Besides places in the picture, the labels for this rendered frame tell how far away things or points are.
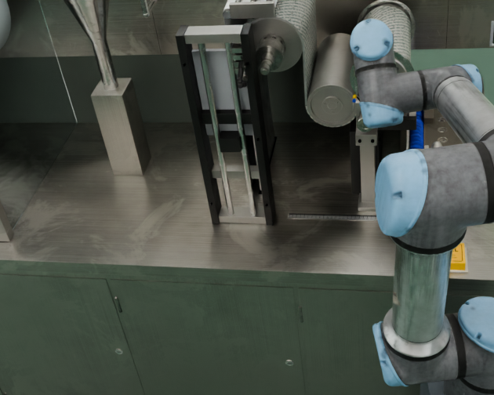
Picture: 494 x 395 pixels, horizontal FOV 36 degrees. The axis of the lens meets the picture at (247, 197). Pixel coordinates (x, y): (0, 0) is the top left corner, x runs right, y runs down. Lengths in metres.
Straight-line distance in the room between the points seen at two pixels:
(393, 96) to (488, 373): 0.52
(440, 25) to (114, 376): 1.36
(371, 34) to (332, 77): 0.45
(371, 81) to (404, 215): 0.43
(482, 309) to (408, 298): 0.22
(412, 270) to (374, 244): 0.69
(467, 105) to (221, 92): 0.66
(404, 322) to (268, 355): 0.86
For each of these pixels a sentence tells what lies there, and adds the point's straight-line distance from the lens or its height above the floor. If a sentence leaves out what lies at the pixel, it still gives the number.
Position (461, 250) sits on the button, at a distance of 1.82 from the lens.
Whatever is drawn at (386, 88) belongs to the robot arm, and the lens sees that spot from 1.42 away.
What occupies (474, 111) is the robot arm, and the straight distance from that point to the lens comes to 1.26.
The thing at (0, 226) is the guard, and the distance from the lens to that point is 2.07.
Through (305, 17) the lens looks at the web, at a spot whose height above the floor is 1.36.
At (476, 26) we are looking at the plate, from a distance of 2.11.
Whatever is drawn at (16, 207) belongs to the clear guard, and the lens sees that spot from 2.15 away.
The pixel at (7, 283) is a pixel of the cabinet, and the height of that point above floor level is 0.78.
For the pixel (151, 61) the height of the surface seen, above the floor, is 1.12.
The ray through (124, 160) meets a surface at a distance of 2.16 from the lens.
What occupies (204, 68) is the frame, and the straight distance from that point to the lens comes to 1.70.
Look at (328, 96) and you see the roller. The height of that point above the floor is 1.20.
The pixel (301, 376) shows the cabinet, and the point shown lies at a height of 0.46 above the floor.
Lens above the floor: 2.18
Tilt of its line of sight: 39 degrees down
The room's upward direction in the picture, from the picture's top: 9 degrees counter-clockwise
